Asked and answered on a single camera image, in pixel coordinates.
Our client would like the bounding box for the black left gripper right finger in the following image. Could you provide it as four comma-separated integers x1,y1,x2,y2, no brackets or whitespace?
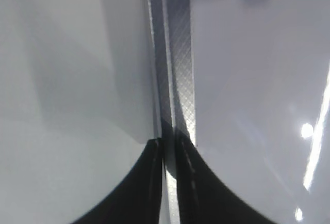
174,130,271,223

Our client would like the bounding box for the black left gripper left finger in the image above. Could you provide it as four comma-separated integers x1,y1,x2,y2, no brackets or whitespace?
74,138,164,224

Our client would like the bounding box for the white magnetic whiteboard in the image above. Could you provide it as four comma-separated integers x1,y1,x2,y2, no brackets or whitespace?
1,0,329,223

